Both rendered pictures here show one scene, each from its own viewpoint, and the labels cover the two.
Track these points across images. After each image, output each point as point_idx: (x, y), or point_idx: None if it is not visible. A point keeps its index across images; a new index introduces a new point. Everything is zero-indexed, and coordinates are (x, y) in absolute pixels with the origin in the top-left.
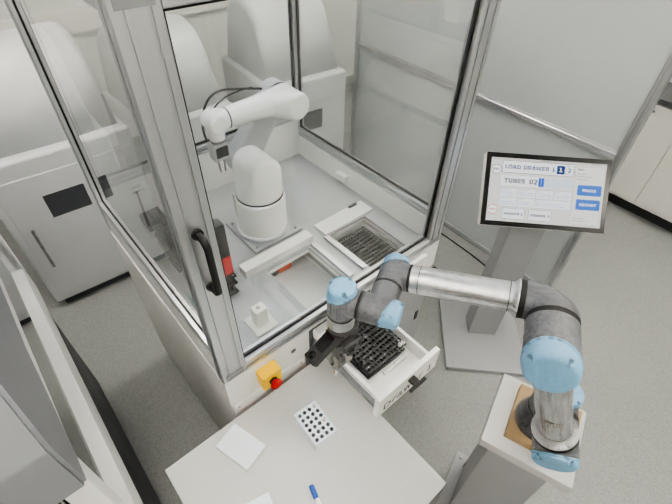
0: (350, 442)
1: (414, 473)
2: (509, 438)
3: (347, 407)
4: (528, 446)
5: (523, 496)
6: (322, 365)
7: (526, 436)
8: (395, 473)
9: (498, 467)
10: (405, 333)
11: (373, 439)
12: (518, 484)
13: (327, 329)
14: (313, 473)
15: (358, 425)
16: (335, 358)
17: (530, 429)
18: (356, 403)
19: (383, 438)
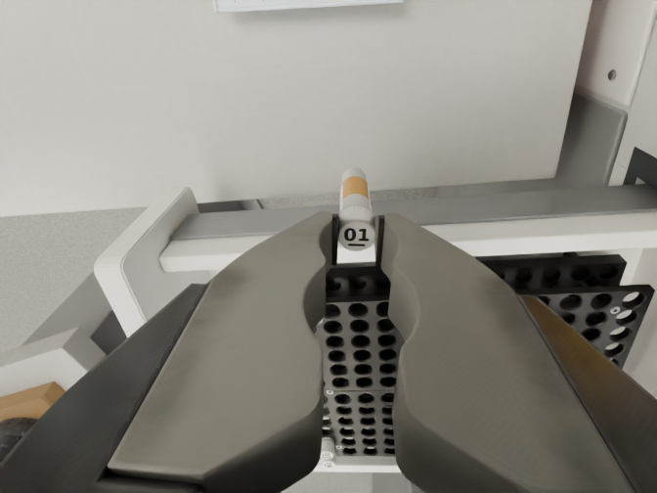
0: (178, 41)
1: (11, 164)
2: (41, 387)
3: (307, 122)
4: (7, 402)
5: (86, 281)
6: (520, 148)
7: (19, 418)
8: (22, 113)
9: (103, 295)
10: (359, 470)
11: (155, 126)
12: (81, 294)
13: (645, 300)
14: None
15: (225, 112)
16: (240, 429)
17: (0, 447)
18: (302, 160)
19: (146, 157)
